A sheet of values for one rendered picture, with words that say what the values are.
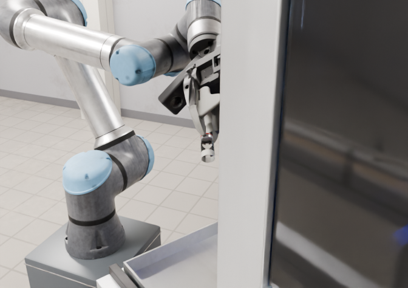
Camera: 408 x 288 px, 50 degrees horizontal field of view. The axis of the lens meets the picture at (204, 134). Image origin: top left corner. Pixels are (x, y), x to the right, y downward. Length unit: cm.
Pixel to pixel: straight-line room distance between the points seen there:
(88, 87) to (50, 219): 172
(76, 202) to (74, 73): 32
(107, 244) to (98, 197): 13
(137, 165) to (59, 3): 45
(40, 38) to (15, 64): 383
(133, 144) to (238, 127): 81
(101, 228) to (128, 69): 44
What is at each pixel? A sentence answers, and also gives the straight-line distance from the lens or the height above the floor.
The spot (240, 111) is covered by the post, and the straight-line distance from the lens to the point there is 37.
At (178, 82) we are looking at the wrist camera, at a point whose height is 126.
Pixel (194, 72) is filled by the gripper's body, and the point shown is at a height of 129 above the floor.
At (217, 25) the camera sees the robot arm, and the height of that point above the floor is 135.
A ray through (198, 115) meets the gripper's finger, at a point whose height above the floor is 124.
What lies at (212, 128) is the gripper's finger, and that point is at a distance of 74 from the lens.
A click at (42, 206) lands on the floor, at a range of 294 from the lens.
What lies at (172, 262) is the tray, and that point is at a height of 88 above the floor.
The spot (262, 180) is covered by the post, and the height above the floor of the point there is 132.
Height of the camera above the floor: 150
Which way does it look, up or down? 24 degrees down
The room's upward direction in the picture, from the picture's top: straight up
